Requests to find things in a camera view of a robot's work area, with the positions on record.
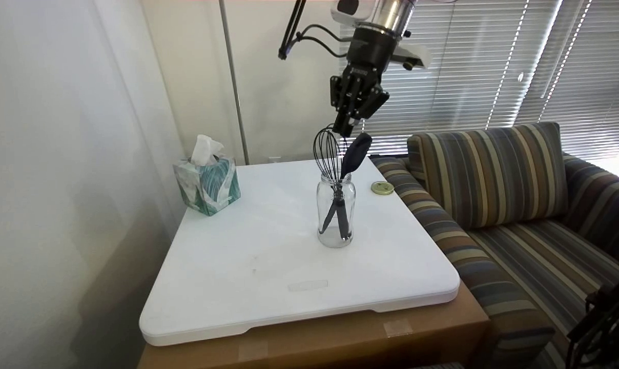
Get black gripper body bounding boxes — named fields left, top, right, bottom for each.
left=330, top=65, right=390, bottom=120

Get metal whisk with black handle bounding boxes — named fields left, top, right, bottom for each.
left=311, top=128, right=350, bottom=246

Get robot arm silver white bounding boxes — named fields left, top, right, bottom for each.
left=330, top=0, right=424, bottom=138

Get black spoon utensil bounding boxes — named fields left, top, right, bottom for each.
left=320, top=132, right=376, bottom=239

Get round yellow-green lid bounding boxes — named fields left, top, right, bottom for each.
left=372, top=181, right=393, bottom=195

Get clear glass jar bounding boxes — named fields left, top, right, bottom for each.
left=315, top=176, right=357, bottom=249

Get teal white tissue box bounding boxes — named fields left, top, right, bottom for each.
left=175, top=135, right=240, bottom=215

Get white board table top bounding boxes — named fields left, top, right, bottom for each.
left=139, top=160, right=462, bottom=346

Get striped armchair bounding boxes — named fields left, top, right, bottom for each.
left=374, top=123, right=619, bottom=369

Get white window blinds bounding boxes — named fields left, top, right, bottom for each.
left=367, top=0, right=619, bottom=173

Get brown cardboard box base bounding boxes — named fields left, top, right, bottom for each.
left=137, top=285, right=489, bottom=369

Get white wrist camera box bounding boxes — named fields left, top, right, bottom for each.
left=390, top=47, right=424, bottom=71

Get black metal frame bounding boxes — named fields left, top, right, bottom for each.
left=565, top=284, right=619, bottom=369

